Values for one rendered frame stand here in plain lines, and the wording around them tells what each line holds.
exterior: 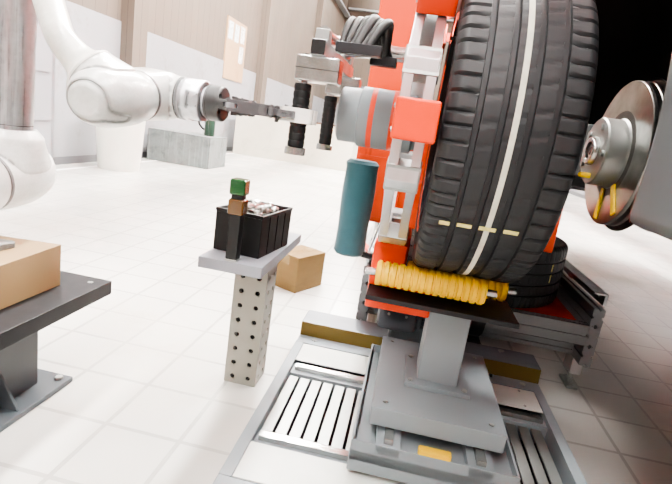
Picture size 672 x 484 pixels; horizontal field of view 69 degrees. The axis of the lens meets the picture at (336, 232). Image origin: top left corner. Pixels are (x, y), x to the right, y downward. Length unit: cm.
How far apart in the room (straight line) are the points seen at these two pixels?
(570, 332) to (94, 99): 163
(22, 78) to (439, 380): 129
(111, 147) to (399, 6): 438
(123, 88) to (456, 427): 96
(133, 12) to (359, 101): 550
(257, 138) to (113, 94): 839
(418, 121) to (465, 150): 10
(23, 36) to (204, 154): 525
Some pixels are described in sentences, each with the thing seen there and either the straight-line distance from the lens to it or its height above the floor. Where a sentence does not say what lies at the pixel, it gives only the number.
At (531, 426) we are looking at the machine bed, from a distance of 161.
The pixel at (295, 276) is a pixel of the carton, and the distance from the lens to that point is 235.
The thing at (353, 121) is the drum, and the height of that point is 84.
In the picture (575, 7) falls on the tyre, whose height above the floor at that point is 108.
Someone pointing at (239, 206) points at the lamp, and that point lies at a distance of 121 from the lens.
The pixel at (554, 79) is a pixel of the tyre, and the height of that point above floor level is 95.
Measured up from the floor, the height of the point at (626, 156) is 85.
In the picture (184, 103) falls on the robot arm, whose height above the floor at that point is 82.
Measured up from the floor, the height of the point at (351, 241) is 52.
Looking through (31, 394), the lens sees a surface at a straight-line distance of 157.
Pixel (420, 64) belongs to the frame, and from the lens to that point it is 93.
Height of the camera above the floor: 83
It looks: 12 degrees down
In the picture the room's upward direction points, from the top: 9 degrees clockwise
